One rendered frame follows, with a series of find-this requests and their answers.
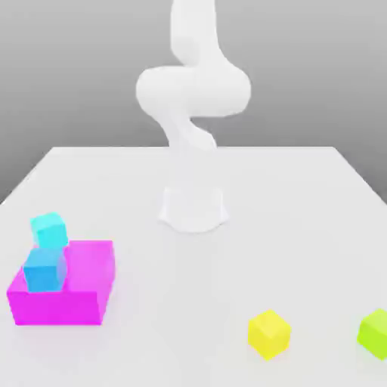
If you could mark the small cyan cube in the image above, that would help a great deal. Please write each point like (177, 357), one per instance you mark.
(50, 231)

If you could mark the small yellow cube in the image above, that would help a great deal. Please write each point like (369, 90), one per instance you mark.
(269, 334)

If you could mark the large magenta box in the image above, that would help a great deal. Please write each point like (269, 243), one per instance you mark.
(87, 272)

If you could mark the small lime green cube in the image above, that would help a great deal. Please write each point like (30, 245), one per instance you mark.
(375, 332)

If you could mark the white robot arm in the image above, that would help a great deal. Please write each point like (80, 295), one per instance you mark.
(193, 90)

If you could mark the small blue cube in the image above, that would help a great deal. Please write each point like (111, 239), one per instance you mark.
(42, 270)

